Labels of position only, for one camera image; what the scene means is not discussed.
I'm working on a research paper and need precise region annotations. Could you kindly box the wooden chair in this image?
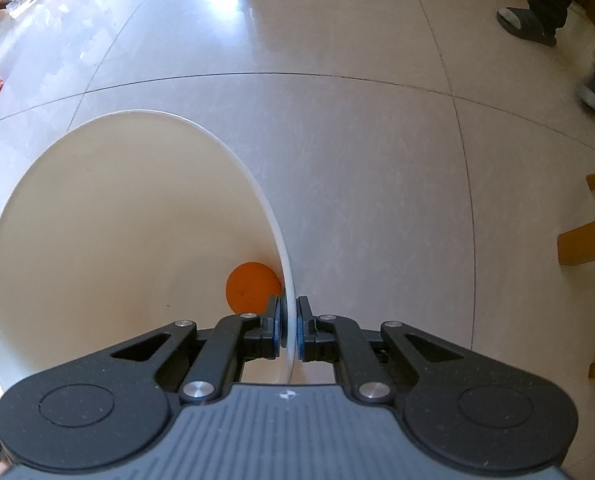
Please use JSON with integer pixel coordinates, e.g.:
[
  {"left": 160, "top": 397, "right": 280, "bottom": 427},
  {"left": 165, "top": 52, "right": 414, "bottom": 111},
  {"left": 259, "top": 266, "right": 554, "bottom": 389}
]
[{"left": 557, "top": 169, "right": 595, "bottom": 381}]

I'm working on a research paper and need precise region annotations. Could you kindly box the orange round fruit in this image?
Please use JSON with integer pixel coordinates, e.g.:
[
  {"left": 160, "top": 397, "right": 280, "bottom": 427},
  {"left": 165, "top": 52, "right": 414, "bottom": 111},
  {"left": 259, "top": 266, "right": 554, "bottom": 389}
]
[{"left": 226, "top": 262, "right": 284, "bottom": 316}]

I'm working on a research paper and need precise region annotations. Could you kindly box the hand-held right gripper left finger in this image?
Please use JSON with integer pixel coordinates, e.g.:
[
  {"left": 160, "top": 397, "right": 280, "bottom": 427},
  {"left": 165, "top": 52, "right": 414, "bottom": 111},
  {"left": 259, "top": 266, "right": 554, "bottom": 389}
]
[{"left": 110, "top": 296, "right": 282, "bottom": 402}]

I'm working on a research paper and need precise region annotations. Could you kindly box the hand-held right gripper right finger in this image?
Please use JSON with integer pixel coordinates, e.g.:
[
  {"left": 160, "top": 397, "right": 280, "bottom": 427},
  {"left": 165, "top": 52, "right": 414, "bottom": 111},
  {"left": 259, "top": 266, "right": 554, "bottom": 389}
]
[{"left": 296, "top": 296, "right": 464, "bottom": 404}]

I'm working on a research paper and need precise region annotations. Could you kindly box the white plastic bin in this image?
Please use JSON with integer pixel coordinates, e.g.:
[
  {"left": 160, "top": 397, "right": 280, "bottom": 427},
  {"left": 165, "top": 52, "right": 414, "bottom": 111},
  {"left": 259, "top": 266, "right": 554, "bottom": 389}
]
[{"left": 0, "top": 109, "right": 298, "bottom": 391}]

